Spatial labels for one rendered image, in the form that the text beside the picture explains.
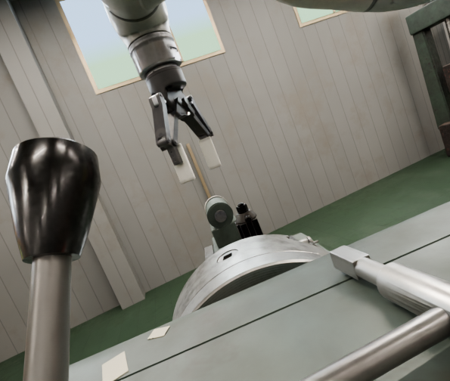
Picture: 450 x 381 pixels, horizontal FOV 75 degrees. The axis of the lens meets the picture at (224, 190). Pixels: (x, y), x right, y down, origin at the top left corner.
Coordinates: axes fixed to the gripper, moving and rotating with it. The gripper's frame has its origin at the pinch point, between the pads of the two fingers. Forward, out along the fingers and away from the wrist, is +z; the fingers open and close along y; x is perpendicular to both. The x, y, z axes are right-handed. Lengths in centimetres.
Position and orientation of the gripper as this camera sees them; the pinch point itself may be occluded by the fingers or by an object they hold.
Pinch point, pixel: (201, 168)
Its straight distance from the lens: 60.3
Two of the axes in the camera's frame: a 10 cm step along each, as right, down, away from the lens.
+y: 3.4, -2.6, 9.0
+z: 3.7, 9.2, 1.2
